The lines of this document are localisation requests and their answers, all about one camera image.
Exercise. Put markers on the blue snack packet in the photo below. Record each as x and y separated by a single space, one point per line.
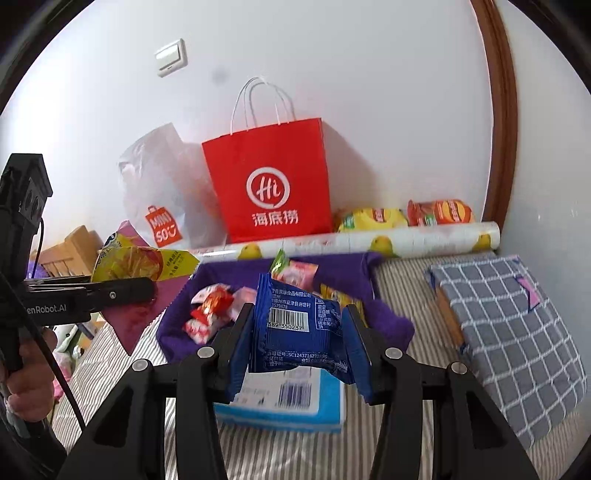
295 332

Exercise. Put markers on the pink strawberry snack packet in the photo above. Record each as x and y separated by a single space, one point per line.
302 272

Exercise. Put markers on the purple cloth tray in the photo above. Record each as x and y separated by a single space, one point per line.
344 270

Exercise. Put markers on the red paper shopping bag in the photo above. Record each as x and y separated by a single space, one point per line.
268 184

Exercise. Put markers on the person's left hand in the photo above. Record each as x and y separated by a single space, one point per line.
34 369

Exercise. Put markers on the green triangular snack packet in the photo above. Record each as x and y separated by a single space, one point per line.
278 263

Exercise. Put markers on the lemon print paper roll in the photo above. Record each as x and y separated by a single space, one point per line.
415 240

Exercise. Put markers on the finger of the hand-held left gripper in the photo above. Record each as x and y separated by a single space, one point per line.
124 291

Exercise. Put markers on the red white snack packet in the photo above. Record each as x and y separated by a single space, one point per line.
198 328

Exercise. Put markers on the large pink yellow snack bag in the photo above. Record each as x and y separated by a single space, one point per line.
134 265

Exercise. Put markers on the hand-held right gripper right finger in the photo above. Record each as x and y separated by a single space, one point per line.
358 355

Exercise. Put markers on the brown wooden door frame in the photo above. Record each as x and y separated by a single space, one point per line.
501 115

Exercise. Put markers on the white plush toy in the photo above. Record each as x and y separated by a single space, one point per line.
69 339

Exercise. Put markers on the yellow chip bag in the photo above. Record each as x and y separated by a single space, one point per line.
369 220

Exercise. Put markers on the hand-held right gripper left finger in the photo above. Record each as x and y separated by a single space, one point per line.
240 350

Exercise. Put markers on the white light switch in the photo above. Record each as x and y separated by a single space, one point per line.
171 57

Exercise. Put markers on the brown wooden board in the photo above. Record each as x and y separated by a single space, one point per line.
450 318

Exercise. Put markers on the orange chip bag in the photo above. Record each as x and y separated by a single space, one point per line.
441 212

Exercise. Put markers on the blue cardboard box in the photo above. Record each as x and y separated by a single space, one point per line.
286 406

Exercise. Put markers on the grey checked folded cloth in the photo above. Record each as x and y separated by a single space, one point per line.
508 332

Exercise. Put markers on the white plastic shopping bag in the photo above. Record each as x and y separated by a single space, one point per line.
157 184

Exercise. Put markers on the white pink snack packet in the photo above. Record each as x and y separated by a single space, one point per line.
244 297

